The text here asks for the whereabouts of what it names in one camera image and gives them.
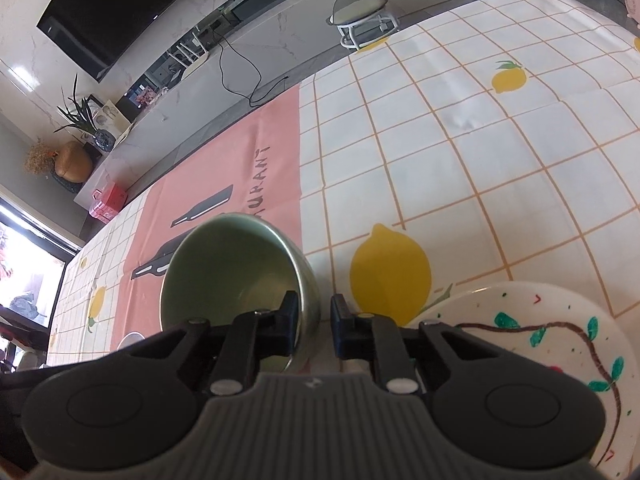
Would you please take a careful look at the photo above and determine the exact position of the green ceramic bowl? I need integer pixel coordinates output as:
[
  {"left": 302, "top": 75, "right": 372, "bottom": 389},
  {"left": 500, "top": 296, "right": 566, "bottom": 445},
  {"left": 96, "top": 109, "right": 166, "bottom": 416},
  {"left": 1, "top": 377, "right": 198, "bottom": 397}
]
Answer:
[{"left": 160, "top": 214, "right": 321, "bottom": 373}]

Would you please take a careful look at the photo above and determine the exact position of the white painted fruit plate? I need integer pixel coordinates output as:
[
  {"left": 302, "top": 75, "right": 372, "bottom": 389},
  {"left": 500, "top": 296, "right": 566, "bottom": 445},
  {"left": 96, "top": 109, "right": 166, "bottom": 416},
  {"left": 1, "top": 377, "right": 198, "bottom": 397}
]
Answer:
[{"left": 409, "top": 282, "right": 639, "bottom": 479}]

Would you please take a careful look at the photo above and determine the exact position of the pink storage box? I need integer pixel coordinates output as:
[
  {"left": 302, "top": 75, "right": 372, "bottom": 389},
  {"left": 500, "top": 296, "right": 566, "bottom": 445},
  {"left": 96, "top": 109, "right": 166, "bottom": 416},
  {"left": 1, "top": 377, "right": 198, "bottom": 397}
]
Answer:
[{"left": 89, "top": 182, "right": 127, "bottom": 224}]

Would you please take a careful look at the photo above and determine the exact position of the brown round vase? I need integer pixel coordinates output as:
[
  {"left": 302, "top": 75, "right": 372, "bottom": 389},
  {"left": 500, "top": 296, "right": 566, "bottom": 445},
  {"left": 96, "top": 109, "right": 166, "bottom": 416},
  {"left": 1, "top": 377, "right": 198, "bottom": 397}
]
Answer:
[{"left": 54, "top": 141, "right": 93, "bottom": 184}]

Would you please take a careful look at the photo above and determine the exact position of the lemon checkered tablecloth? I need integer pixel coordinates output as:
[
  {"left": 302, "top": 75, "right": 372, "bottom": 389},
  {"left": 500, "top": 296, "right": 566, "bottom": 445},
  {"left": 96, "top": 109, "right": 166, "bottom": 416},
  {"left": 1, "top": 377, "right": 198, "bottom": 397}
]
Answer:
[{"left": 47, "top": 0, "right": 639, "bottom": 365}]

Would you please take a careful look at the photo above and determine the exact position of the blue vase with plant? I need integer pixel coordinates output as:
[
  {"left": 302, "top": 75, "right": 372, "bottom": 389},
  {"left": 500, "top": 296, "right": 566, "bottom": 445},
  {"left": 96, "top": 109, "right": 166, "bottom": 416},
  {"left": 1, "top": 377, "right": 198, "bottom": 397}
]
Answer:
[{"left": 56, "top": 77, "right": 116, "bottom": 153}]

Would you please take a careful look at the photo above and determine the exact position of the white wifi router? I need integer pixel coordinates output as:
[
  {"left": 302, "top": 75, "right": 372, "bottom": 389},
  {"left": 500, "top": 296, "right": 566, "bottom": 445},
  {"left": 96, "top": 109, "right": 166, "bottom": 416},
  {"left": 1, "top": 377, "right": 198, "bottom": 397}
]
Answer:
[{"left": 176, "top": 32, "right": 209, "bottom": 79}]

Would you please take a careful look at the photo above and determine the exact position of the white rolling stool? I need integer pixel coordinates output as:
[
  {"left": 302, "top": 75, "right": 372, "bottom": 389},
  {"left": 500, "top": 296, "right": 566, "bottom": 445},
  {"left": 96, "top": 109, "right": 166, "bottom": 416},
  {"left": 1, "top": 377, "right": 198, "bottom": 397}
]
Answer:
[{"left": 326, "top": 0, "right": 399, "bottom": 51}]

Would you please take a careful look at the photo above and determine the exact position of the black television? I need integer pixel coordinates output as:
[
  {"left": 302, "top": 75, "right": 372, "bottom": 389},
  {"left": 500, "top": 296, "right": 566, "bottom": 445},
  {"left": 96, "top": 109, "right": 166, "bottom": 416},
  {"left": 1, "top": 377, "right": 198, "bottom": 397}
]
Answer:
[{"left": 34, "top": 0, "right": 292, "bottom": 85}]

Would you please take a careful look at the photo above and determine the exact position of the black power cable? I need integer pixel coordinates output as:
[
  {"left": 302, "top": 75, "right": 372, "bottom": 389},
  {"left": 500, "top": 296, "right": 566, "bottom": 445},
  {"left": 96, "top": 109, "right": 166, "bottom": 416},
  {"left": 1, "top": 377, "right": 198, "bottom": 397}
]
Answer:
[{"left": 211, "top": 29, "right": 292, "bottom": 109}]

